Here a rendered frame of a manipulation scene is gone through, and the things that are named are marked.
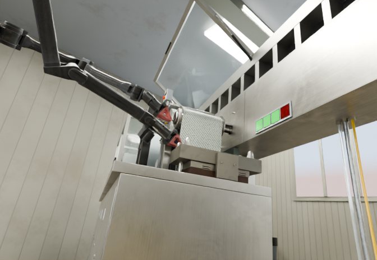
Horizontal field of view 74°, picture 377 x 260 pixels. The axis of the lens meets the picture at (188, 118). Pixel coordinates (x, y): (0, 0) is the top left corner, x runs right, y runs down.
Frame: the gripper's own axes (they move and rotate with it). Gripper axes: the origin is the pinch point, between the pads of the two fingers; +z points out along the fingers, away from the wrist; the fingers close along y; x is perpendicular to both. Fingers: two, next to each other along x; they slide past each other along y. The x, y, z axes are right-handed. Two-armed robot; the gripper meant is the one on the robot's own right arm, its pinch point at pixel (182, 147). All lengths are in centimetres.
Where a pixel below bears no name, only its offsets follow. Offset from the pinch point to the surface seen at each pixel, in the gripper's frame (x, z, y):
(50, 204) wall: -74, -61, -271
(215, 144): 13.2, 13.7, 0.3
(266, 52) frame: 59, 2, 28
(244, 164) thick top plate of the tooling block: 4.9, 25.0, 20.1
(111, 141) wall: 45, -62, -295
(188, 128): 10.6, -3.2, 0.2
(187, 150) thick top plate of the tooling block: -7.4, 0.4, 19.9
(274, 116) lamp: 24.6, 19.8, 34.9
